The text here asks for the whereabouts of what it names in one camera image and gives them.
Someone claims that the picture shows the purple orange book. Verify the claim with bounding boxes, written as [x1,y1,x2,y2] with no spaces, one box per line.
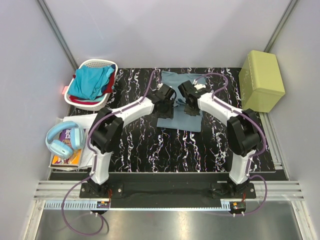
[46,126,86,168]

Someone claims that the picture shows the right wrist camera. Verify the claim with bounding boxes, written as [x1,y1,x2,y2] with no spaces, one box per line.
[192,79,206,90]

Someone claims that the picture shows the right controller board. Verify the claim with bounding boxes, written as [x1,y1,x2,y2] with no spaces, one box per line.
[232,201,246,210]

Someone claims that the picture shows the grey-blue t shirt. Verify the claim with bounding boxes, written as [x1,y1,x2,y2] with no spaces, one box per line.
[156,71,203,133]

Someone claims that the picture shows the purple cable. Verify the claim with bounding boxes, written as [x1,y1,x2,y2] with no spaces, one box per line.
[193,73,268,216]
[61,69,163,236]

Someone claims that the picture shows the light blue headphones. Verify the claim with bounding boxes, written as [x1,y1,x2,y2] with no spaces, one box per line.
[45,121,86,159]

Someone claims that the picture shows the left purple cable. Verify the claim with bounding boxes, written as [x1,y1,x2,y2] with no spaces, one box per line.
[61,69,163,236]

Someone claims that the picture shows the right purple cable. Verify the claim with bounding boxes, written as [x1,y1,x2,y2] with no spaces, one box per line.
[193,73,268,216]

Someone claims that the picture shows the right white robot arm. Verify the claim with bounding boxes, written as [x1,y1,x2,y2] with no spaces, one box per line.
[178,80,266,199]

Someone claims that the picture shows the black marble mat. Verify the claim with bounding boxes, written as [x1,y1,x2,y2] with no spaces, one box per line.
[48,67,288,181]

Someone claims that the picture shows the green box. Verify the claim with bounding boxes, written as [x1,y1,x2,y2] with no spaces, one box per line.
[238,50,285,113]

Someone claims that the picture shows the left controller board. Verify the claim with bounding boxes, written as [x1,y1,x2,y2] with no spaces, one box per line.
[96,201,110,209]

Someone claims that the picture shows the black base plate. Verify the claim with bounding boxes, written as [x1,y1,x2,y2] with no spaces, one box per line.
[79,172,257,210]

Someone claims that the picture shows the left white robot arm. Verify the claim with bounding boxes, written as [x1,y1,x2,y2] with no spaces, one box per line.
[87,84,177,198]

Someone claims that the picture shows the teal t shirt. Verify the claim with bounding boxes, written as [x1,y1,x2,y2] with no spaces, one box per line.
[67,65,115,101]

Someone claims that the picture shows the controller board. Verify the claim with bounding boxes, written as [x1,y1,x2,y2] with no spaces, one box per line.
[96,201,110,209]
[232,201,246,210]

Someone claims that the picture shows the pink cube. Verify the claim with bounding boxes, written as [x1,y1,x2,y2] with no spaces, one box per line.
[61,86,68,95]

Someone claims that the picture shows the white paper stack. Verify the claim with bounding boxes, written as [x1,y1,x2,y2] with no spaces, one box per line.
[48,113,97,171]

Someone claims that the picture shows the slotted cable duct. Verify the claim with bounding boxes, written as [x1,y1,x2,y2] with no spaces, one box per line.
[44,200,98,210]

